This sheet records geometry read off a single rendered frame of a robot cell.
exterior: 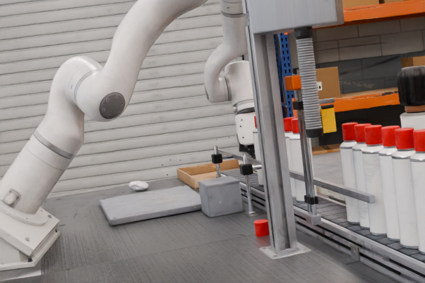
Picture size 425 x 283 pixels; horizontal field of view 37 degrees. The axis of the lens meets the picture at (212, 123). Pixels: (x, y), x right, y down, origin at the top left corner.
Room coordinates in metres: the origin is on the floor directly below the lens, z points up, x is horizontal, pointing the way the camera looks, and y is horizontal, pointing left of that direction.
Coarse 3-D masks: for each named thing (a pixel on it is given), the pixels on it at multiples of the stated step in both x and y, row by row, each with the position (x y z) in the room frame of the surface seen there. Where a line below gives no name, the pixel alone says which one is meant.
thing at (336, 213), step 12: (240, 180) 1.95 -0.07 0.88; (252, 180) 1.93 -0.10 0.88; (300, 204) 1.51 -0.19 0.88; (324, 204) 1.48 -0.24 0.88; (336, 204) 1.46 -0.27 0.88; (324, 216) 1.36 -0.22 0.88; (336, 216) 1.35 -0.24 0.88; (348, 228) 1.24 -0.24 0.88; (360, 228) 1.23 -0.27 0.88; (384, 240) 1.13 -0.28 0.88; (408, 252) 1.04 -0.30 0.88
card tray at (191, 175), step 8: (232, 160) 2.52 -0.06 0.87; (184, 168) 2.47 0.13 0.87; (192, 168) 2.48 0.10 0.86; (200, 168) 2.49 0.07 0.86; (208, 168) 2.50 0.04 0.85; (224, 168) 2.51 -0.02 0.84; (232, 168) 2.52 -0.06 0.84; (184, 176) 2.33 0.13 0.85; (192, 176) 2.44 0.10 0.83; (200, 176) 2.42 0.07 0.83; (208, 176) 2.40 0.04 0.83; (192, 184) 2.21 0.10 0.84
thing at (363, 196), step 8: (224, 152) 2.08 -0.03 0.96; (232, 152) 2.02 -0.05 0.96; (248, 160) 1.83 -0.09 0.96; (256, 160) 1.77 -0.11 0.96; (296, 176) 1.48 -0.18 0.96; (320, 184) 1.35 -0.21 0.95; (328, 184) 1.30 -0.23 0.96; (336, 184) 1.28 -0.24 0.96; (336, 192) 1.27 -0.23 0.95; (344, 192) 1.24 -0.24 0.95; (352, 192) 1.20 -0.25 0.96; (360, 192) 1.18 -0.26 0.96; (368, 200) 1.14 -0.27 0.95
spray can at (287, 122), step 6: (288, 120) 1.59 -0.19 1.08; (288, 126) 1.59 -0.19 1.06; (288, 132) 1.59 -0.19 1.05; (288, 138) 1.58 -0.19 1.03; (288, 144) 1.58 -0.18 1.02; (288, 150) 1.58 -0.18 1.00; (288, 156) 1.58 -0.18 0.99; (288, 162) 1.58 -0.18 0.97; (294, 186) 1.58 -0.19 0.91; (294, 192) 1.58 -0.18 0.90; (294, 198) 1.58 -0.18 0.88
